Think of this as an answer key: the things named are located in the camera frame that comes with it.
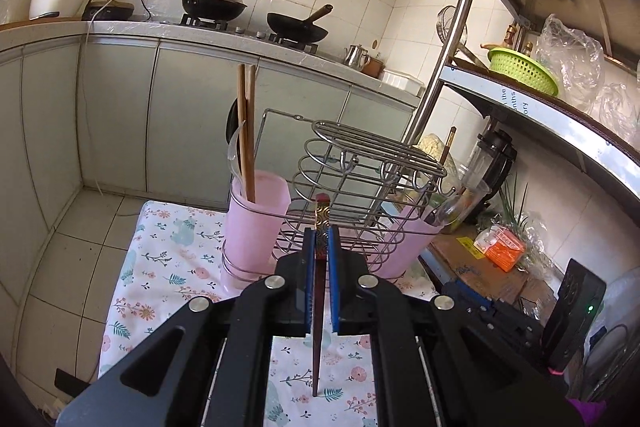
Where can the clear plastic cup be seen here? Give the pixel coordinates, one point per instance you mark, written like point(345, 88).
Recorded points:
point(465, 204)

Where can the black blender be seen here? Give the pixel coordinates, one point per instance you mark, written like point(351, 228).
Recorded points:
point(495, 162)

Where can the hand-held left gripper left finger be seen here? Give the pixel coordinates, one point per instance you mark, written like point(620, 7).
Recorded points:
point(310, 279)

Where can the metal mesh strainer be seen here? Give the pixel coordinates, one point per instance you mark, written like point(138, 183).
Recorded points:
point(452, 24)

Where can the pale green kitchen cabinet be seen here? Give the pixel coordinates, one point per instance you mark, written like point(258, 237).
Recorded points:
point(195, 117)

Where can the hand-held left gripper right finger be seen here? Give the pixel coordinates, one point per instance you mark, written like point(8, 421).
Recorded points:
point(334, 279)

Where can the brown clay pot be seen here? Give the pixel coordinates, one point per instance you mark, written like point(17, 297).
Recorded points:
point(374, 68)

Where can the metal shelf rack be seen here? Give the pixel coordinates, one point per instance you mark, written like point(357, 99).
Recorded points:
point(550, 117)

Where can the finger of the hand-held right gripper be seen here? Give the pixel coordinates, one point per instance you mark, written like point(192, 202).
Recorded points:
point(505, 322)

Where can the bag of pale noodles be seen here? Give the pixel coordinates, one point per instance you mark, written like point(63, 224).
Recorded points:
point(435, 152)

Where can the clear plastic bag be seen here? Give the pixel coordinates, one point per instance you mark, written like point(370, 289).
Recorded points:
point(572, 57)
point(620, 112)

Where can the pink plastic cup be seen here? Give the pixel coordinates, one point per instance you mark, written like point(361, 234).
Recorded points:
point(410, 242)
point(255, 227)

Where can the clear plastic spoon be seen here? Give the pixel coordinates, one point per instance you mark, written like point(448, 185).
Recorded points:
point(235, 157)

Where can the floral print cloth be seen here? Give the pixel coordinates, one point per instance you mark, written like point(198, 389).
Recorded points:
point(165, 267)

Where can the orange packet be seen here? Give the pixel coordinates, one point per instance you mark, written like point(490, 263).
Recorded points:
point(500, 247)

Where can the brown bottle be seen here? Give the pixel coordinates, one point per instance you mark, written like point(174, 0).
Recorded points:
point(512, 37)

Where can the white lidded container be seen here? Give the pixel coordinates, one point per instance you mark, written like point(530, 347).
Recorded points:
point(402, 81)

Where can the dark red gold-tipped chopstick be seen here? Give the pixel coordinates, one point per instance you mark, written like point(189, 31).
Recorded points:
point(320, 357)

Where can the black electric cooker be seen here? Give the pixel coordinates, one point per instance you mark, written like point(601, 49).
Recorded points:
point(107, 9)

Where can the gas stove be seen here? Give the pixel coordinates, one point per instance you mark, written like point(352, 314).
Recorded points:
point(240, 29)

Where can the metal kettle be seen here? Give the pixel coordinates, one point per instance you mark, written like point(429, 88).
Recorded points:
point(356, 57)

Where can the light wooden chopstick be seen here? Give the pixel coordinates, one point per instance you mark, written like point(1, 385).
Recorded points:
point(251, 132)
point(242, 132)

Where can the green leafy vegetable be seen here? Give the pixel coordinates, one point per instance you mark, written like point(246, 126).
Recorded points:
point(520, 212)

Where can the cardboard box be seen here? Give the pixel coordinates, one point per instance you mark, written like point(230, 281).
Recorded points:
point(480, 272)

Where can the green plastic basket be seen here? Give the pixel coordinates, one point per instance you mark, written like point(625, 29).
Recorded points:
point(522, 69)

